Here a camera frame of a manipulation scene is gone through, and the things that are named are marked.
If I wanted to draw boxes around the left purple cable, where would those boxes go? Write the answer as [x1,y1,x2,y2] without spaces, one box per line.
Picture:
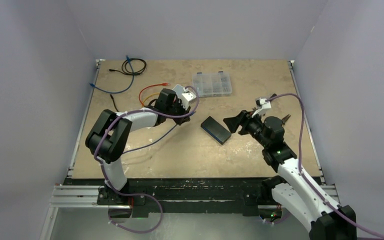
[93,86,201,235]

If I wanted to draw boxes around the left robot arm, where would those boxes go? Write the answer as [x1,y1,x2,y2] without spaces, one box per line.
[85,85,199,205]

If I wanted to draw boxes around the purple cable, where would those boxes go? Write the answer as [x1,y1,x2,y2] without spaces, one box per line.
[260,93,384,240]
[93,86,201,235]

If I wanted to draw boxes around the black rectangular box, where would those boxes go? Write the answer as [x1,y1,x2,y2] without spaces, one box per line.
[200,116,232,145]

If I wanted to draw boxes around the yellow ethernet cable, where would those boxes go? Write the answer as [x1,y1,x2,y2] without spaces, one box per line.
[140,93,161,107]

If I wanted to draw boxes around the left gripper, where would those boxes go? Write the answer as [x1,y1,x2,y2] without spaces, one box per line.
[165,98,190,126]

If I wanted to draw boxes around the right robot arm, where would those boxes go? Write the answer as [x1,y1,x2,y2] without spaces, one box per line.
[223,110,358,240]

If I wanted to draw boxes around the white network switch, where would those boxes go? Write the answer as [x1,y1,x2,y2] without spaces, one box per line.
[172,84,185,98]

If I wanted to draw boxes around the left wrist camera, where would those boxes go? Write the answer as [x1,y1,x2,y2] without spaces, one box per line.
[179,87,197,109]

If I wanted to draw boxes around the yellow handled pliers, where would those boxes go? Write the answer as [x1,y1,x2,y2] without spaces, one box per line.
[281,114,291,123]

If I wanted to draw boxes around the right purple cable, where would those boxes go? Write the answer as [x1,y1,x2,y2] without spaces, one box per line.
[260,93,384,240]

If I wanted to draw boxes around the short blue ethernet cable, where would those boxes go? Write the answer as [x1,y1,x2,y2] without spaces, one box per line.
[89,54,136,95]

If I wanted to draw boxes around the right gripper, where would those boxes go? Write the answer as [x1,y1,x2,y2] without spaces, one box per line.
[224,109,270,148]

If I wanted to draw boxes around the clear plastic organizer box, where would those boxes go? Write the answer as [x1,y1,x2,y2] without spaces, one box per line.
[192,71,233,98]

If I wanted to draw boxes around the red ethernet cable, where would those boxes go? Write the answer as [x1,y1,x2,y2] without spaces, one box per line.
[138,82,171,106]

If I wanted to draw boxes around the black mounting base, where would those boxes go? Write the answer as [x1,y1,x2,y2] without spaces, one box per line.
[97,177,284,222]

